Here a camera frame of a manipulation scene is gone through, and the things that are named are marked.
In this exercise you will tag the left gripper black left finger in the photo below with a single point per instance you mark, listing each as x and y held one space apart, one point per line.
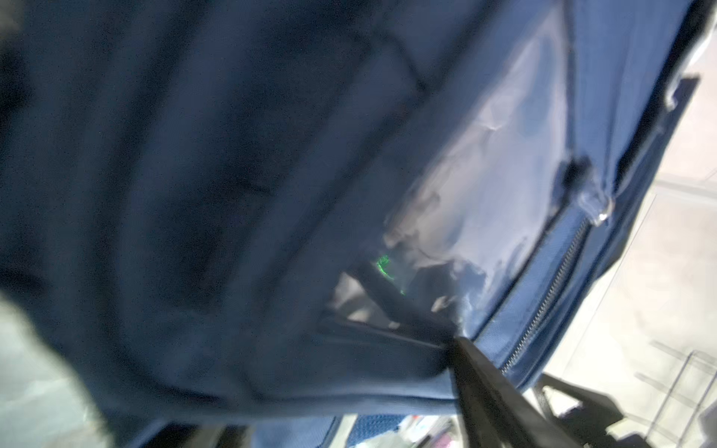
212 436

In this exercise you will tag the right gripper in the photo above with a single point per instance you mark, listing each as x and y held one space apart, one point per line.
589 420

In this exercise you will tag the navy blue student backpack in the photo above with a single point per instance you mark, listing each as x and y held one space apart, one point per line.
274 214

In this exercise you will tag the black wire hook rack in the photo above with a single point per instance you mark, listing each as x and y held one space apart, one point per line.
685 391

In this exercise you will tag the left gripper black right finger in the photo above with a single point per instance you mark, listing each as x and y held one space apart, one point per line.
493 413

